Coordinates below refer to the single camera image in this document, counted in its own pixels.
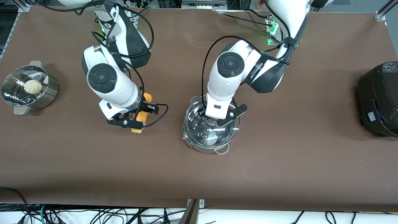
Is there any yellow corn cob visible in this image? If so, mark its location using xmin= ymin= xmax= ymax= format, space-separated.
xmin=131 ymin=93 xmax=154 ymax=134

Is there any glass pot lid with knob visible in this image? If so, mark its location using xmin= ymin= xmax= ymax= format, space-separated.
xmin=183 ymin=99 xmax=241 ymax=147

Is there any stainless steel steamer pot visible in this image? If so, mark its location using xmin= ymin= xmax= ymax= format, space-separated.
xmin=1 ymin=61 xmax=59 ymax=115

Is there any white steamed bun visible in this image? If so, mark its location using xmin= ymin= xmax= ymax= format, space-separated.
xmin=25 ymin=80 xmax=43 ymax=94

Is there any black rice cooker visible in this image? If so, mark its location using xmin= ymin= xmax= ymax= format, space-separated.
xmin=357 ymin=61 xmax=398 ymax=138

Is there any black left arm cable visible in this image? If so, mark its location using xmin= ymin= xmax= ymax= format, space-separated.
xmin=201 ymin=0 xmax=300 ymax=118

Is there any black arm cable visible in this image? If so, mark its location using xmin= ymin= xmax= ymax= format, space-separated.
xmin=34 ymin=0 xmax=170 ymax=128
xmin=201 ymin=0 xmax=300 ymax=118

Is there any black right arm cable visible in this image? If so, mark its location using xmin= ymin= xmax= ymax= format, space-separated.
xmin=34 ymin=0 xmax=170 ymax=128

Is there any black left base cable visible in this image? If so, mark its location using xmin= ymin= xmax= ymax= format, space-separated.
xmin=215 ymin=9 xmax=271 ymax=27

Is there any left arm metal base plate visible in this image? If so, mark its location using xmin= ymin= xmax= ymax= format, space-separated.
xmin=265 ymin=16 xmax=282 ymax=46

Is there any dark metal post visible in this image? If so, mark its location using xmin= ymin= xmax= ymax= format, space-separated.
xmin=178 ymin=199 xmax=200 ymax=224

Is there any black looped floor cable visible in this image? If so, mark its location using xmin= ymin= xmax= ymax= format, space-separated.
xmin=0 ymin=187 xmax=30 ymax=224

